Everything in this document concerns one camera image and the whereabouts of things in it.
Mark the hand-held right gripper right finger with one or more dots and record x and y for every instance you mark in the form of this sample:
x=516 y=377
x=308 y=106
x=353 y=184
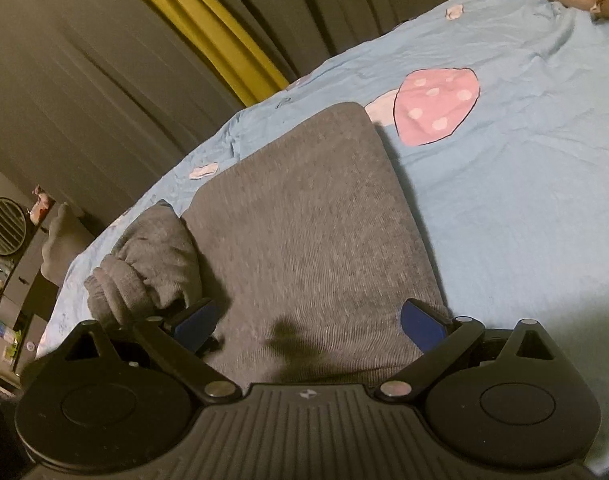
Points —
x=422 y=322

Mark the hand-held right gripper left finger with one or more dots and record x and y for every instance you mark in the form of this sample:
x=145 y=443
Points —
x=194 y=322

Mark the grey pants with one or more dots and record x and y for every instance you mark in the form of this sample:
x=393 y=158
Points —
x=304 y=240

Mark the grey cloth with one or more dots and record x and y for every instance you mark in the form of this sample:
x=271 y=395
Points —
x=62 y=245

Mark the blue mushroom print bed sheet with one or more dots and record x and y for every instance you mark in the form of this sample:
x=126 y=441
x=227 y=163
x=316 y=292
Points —
x=509 y=185

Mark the dark cabinet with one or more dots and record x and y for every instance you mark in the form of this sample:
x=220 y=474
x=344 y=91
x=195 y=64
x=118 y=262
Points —
x=24 y=285

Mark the round black fan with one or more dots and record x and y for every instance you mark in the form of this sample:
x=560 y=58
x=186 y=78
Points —
x=4 y=227

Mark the grey curtain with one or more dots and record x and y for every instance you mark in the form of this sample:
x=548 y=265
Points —
x=84 y=110
x=359 y=5

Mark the yellow curtain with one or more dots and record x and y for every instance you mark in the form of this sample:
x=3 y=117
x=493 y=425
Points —
x=209 y=25

